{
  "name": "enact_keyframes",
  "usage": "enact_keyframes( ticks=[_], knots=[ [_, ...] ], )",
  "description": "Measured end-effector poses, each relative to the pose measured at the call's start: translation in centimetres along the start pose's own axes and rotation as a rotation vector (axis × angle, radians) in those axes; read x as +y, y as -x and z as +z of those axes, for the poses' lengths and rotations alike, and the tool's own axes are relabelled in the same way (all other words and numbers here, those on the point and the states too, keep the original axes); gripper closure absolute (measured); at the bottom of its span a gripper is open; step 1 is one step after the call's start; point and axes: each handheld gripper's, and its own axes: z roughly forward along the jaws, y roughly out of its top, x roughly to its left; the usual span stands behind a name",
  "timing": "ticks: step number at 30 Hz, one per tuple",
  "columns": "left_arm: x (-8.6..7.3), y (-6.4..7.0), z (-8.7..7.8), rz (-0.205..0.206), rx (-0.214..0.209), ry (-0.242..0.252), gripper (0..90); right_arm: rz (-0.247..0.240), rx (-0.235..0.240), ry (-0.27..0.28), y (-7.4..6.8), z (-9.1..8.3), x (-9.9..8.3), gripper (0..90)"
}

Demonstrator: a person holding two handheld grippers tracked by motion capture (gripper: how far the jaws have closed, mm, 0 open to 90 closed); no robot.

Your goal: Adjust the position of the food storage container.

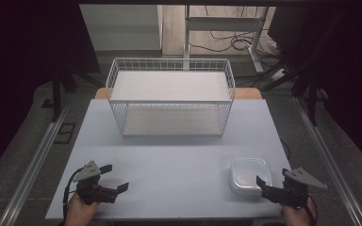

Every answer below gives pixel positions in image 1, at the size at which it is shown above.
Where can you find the clear plastic container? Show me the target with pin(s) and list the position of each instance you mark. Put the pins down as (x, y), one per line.
(248, 172)

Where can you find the dark curtain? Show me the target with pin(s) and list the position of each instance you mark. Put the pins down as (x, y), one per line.
(352, 78)
(19, 62)

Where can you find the small black floor plate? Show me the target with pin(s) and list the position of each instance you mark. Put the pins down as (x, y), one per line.
(47, 103)

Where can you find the white metal desk frame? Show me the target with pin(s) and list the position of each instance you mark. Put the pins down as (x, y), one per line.
(223, 23)

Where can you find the black metal stand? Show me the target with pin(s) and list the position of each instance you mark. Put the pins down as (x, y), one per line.
(311, 103)
(56, 100)

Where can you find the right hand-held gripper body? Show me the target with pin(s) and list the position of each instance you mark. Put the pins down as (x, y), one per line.
(295, 191)

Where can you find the person's left hand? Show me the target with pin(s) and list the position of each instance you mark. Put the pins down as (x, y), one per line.
(80, 211)

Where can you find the black floor frame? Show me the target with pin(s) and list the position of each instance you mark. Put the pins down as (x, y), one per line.
(65, 133)

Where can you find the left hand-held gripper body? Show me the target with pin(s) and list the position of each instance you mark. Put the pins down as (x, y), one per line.
(89, 190)

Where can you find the person's right hand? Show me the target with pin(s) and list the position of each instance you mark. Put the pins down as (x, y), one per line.
(295, 216)

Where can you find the light wooden board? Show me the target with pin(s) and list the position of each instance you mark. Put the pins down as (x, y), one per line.
(248, 93)

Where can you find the aluminium rail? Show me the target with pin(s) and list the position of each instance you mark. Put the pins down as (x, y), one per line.
(326, 157)
(31, 169)

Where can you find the white power strip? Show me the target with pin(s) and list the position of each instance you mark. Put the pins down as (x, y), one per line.
(278, 74)

